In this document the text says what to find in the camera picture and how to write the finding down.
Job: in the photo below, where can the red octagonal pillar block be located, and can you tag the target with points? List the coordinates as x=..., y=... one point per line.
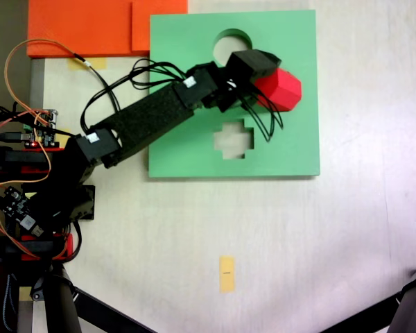
x=282, y=92

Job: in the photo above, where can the circuit board with connectors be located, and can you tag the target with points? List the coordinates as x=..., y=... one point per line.
x=43, y=128

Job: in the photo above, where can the black red table clamp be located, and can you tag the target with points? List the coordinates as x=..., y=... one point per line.
x=24, y=159
x=31, y=248

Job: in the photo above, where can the yellow tape strip black mark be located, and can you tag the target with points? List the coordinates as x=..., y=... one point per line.
x=227, y=281

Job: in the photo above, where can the green shape sorter board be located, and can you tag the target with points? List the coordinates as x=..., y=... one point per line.
x=291, y=156

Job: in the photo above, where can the small black converter board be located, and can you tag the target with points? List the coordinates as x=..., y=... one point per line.
x=14, y=204

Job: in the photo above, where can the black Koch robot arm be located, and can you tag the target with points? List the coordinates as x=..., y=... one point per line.
x=142, y=118

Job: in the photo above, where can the thin black tripod brace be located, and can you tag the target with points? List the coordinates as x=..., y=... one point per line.
x=364, y=315
x=107, y=312

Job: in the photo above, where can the orange flat block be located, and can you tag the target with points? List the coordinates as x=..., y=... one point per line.
x=83, y=27

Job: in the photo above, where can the black tripod leg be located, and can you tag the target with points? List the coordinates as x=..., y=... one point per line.
x=414, y=305
x=59, y=305

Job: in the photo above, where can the yellow tape piece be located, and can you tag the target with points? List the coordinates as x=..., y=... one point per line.
x=98, y=63
x=63, y=136

